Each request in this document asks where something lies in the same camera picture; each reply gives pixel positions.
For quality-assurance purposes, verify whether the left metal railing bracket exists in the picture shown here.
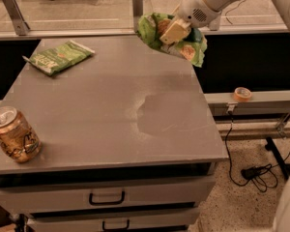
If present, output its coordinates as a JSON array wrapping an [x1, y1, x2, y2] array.
[[2, 0, 30, 36]]

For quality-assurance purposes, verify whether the orange tape roll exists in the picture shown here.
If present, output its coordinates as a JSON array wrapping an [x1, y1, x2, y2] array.
[[233, 87, 252, 102]]

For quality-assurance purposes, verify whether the drawer black handle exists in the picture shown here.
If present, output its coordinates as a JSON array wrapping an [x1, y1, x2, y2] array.
[[101, 219, 130, 232], [88, 190, 126, 206]]

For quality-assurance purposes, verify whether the green rice chip bag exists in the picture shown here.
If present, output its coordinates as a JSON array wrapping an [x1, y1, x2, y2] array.
[[137, 13, 207, 68]]

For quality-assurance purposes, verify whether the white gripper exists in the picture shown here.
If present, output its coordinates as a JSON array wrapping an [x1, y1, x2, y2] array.
[[159, 0, 220, 44]]

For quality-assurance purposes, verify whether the black power cable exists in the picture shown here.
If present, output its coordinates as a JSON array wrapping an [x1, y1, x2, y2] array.
[[223, 111, 290, 193]]

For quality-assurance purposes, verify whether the green jalapeno chip bag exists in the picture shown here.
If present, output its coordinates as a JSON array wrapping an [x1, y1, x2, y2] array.
[[23, 40, 95, 76]]

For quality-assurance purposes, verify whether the black stand leg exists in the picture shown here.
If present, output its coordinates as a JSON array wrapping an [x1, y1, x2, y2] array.
[[265, 137, 290, 180]]

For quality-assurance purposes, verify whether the grey drawer cabinet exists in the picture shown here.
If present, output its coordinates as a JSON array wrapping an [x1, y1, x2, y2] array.
[[0, 36, 227, 232]]

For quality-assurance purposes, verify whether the gold soda can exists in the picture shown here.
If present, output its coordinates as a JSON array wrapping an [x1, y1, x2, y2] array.
[[0, 106, 42, 163]]

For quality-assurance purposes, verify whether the metal railing bracket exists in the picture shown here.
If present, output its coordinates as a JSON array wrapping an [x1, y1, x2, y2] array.
[[2, 0, 30, 36], [132, 0, 143, 31], [207, 12, 221, 31]]

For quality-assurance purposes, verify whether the lower drawer black handle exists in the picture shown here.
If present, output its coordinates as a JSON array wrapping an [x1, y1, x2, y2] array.
[[101, 219, 130, 232]]

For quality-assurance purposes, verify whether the right metal railing bracket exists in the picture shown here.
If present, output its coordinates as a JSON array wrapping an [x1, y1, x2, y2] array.
[[207, 12, 221, 31]]

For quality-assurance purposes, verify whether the upper drawer black handle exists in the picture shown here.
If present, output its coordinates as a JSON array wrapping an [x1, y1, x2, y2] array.
[[88, 190, 126, 206]]

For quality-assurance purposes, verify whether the middle metal railing bracket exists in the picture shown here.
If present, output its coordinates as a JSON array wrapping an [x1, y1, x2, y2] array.
[[132, 0, 143, 31]]

